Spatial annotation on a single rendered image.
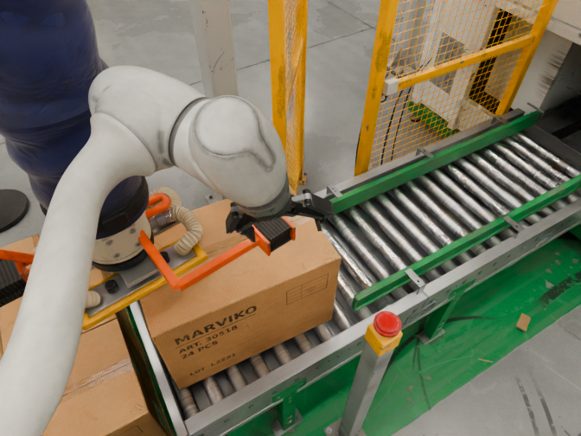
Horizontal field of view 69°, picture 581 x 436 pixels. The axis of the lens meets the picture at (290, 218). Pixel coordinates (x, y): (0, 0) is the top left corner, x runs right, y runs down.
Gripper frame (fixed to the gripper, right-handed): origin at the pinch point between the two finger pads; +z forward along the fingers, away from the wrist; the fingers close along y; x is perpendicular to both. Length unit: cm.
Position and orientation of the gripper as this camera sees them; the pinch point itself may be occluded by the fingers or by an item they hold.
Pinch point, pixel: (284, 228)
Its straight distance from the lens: 84.7
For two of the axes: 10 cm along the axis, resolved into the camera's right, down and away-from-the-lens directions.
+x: -1.2, -9.4, 3.2
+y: 9.8, -1.7, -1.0
